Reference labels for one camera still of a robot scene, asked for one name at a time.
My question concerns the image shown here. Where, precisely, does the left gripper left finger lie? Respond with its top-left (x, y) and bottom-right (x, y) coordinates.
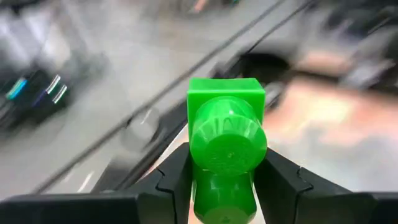
top-left (0, 142), bottom-right (193, 224)

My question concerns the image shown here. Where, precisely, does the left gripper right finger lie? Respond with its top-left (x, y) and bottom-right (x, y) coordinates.
top-left (256, 147), bottom-right (398, 224)

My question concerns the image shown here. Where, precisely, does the green two-stud block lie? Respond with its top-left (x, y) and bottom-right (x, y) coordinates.
top-left (186, 77), bottom-right (268, 224)

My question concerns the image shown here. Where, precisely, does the keyboard with coloured lights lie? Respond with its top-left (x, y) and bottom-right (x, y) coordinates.
top-left (0, 70), bottom-right (71, 125)

